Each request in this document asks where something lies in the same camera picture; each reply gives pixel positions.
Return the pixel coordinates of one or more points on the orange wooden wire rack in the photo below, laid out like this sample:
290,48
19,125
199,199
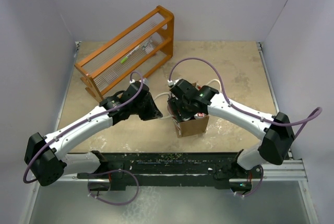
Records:
149,42

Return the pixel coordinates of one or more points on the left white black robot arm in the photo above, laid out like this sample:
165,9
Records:
47,156

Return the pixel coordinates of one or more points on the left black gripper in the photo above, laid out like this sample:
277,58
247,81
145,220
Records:
153,112

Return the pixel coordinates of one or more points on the green capped marker pen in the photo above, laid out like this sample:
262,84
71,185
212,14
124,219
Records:
126,57

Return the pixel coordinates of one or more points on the aluminium frame rail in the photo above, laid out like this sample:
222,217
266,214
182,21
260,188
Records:
288,170

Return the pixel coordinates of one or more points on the watermelon print canvas bag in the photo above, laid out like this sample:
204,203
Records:
195,127

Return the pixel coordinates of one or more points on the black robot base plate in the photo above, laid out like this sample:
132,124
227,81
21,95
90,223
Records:
194,169

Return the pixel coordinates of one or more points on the silver blue red can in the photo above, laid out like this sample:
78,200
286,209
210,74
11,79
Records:
199,116

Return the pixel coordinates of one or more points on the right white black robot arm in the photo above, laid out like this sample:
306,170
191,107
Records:
273,132

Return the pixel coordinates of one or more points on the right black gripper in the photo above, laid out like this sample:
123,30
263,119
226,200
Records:
175,103

